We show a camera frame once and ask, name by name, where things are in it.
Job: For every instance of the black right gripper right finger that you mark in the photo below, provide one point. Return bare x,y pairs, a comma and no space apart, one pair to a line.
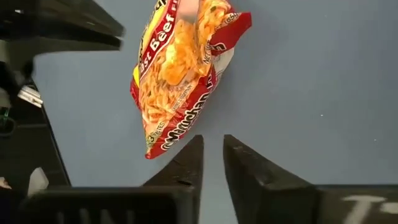
264,199

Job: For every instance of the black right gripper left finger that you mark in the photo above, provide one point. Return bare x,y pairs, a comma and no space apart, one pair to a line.
174,202

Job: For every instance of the red Maruchan ramen pack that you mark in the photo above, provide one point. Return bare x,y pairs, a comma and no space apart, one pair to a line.
174,77

